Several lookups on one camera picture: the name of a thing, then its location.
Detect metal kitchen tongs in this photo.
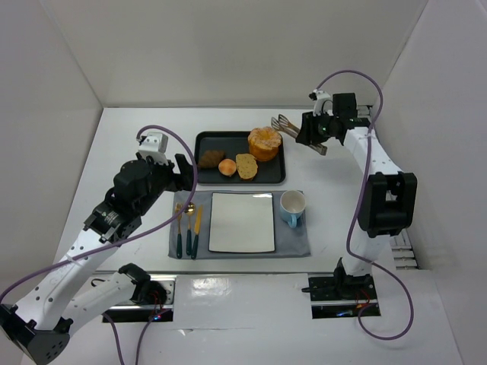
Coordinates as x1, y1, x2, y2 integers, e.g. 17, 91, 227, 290
270, 113, 328, 157

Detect large orange bundt bread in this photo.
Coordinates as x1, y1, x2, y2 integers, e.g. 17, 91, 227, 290
247, 127, 282, 162

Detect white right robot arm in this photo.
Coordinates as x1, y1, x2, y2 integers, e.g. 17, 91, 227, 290
295, 89, 418, 300

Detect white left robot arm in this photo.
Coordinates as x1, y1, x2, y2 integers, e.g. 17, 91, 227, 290
1, 154, 197, 364

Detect dark brown bread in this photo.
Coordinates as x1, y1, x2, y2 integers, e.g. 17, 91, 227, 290
198, 150, 225, 170

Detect seeded bread slice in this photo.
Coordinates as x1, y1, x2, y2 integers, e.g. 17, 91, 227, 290
235, 154, 258, 181

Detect small round bun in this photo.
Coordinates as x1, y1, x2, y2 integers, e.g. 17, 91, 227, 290
218, 159, 237, 177

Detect black rectangular tray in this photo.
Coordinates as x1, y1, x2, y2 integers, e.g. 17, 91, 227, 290
194, 131, 286, 186

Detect white square plate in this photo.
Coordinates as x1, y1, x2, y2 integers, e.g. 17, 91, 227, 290
208, 192, 275, 254

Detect light blue mug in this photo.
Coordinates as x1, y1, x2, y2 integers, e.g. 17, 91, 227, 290
279, 190, 307, 229

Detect gold fork green handle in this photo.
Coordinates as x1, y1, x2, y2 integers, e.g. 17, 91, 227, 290
176, 203, 183, 259

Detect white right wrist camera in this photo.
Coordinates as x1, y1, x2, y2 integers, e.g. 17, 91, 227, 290
309, 89, 333, 116

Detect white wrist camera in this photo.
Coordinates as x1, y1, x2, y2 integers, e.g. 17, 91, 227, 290
309, 89, 333, 116
138, 132, 168, 165

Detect gold spoon green handle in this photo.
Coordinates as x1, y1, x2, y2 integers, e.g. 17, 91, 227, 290
185, 202, 196, 256

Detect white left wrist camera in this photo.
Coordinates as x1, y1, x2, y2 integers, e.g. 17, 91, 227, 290
138, 132, 168, 165

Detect gold knife green handle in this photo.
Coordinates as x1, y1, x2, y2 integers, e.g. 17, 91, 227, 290
190, 205, 203, 260

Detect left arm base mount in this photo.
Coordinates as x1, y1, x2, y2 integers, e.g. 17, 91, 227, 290
106, 275, 176, 323

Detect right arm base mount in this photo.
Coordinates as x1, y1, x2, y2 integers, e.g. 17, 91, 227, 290
301, 275, 381, 319

